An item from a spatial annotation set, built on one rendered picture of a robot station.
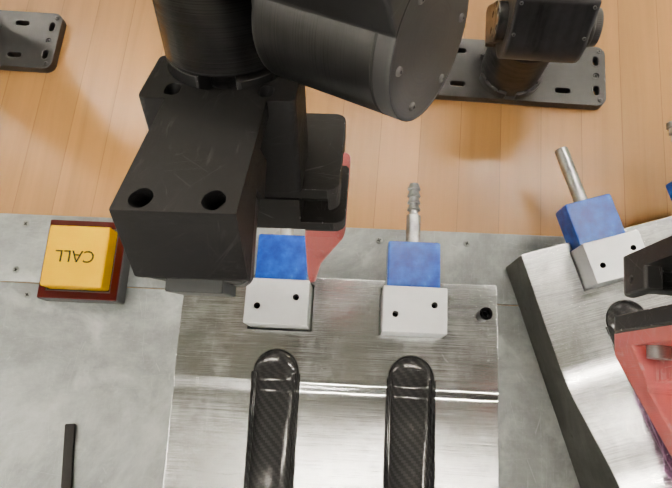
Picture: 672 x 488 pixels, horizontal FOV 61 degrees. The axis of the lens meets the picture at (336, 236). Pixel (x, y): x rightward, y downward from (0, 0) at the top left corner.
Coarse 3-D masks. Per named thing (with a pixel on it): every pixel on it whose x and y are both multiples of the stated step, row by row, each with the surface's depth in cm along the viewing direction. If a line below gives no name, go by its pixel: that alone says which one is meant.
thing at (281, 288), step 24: (264, 240) 48; (288, 240) 48; (264, 264) 47; (288, 264) 47; (264, 288) 45; (288, 288) 45; (312, 288) 48; (264, 312) 45; (288, 312) 45; (312, 312) 49
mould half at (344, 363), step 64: (192, 320) 47; (320, 320) 47; (448, 320) 47; (192, 384) 46; (320, 384) 46; (384, 384) 46; (448, 384) 46; (192, 448) 45; (320, 448) 45; (448, 448) 45
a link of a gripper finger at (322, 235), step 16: (272, 208) 28; (288, 208) 28; (304, 208) 29; (320, 208) 29; (336, 208) 29; (272, 224) 29; (288, 224) 29; (304, 224) 29; (320, 224) 29; (336, 224) 29; (320, 240) 30; (336, 240) 30; (320, 256) 32
